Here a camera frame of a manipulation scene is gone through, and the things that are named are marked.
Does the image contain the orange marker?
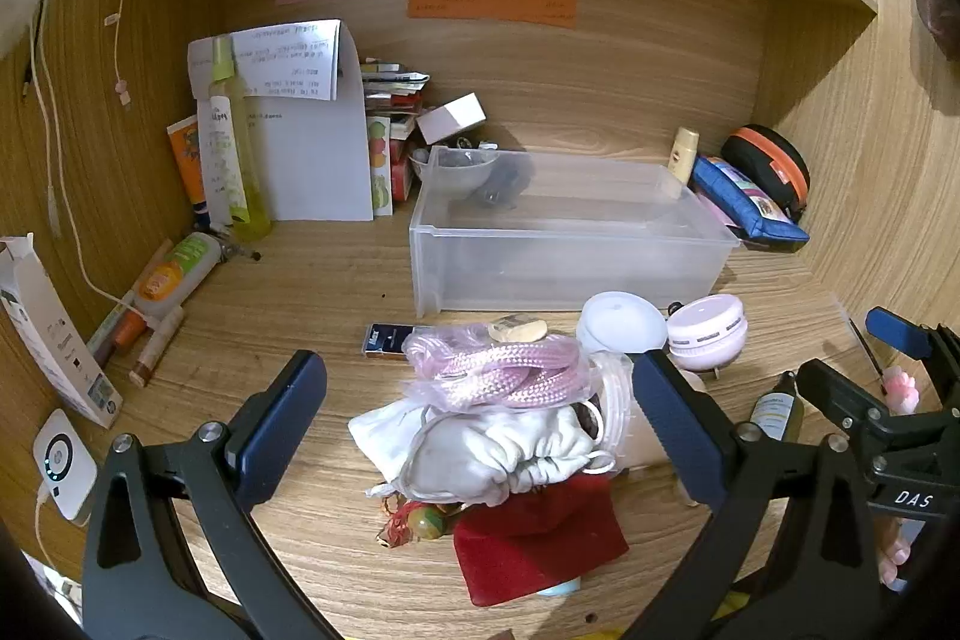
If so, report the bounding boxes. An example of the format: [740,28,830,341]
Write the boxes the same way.
[87,308,149,369]

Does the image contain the stack of colourful packets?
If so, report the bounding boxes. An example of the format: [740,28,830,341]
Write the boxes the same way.
[360,56,433,120]

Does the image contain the white tube with green label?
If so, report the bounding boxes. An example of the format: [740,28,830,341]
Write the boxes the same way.
[133,233,226,321]

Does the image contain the white charging cable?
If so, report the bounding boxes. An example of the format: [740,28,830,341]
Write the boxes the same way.
[21,0,143,311]

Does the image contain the small pink toy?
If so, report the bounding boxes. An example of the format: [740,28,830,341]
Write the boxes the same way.
[883,365,921,417]

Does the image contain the dark blue box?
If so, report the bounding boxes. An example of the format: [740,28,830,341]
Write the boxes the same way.
[364,323,416,359]

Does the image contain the white paper sheets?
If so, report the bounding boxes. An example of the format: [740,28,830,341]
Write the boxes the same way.
[187,19,374,223]

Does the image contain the person's right hand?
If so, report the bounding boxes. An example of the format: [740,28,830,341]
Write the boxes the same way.
[876,520,917,590]

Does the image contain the small dark bottle with label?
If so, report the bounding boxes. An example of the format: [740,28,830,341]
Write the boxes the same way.
[750,370,805,443]

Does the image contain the orange and black round case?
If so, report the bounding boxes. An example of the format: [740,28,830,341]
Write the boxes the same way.
[721,124,812,223]

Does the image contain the brown lip balm stick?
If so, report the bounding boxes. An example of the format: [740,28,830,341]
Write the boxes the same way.
[127,306,185,387]

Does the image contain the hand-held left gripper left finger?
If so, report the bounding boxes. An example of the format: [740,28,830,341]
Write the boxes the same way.
[81,349,338,640]

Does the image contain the beaded string charm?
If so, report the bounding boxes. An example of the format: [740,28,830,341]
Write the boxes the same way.
[367,486,462,549]

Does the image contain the pink rope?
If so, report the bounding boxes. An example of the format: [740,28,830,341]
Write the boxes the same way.
[403,323,595,417]

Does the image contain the beige eraser with black print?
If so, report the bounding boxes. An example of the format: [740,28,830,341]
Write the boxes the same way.
[487,314,547,343]

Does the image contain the white drawstring pouch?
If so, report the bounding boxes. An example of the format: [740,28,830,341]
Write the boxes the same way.
[347,396,617,507]

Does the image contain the wooden desktop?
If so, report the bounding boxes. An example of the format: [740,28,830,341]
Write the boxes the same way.
[41,212,960,640]

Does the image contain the white earphone cable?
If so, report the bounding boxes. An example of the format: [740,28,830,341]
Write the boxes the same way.
[103,0,134,110]

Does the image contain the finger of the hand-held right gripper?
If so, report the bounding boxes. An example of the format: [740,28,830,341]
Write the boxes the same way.
[796,359,901,442]
[865,307,960,382]

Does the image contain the clear plastic storage box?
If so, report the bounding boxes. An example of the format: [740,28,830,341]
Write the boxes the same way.
[409,145,742,319]

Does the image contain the yellow green spray bottle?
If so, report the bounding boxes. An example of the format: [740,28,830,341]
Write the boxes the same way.
[210,34,273,241]

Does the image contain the orange tube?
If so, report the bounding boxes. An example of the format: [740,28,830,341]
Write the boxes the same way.
[166,115,212,221]

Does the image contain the small cream bottle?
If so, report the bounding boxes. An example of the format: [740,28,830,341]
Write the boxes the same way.
[667,126,701,185]

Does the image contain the white round lid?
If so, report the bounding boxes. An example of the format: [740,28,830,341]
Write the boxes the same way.
[576,291,668,357]

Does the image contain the white square charger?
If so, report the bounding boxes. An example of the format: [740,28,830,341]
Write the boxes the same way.
[32,409,99,523]

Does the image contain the tall white carton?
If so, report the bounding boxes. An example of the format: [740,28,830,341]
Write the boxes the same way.
[0,233,125,429]

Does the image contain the red cloth pouch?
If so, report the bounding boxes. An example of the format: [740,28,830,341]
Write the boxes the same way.
[452,481,631,608]

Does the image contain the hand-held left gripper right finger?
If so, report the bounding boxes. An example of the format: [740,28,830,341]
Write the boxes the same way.
[622,349,883,640]

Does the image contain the small white box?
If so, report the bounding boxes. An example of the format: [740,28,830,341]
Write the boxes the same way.
[416,92,487,145]

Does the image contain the pink round device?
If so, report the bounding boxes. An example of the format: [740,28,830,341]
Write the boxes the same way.
[666,295,749,373]

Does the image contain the blue pencil case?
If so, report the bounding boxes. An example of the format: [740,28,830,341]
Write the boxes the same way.
[690,154,811,253]

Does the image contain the dark grey object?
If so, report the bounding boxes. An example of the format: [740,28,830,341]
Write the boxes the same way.
[480,154,530,208]

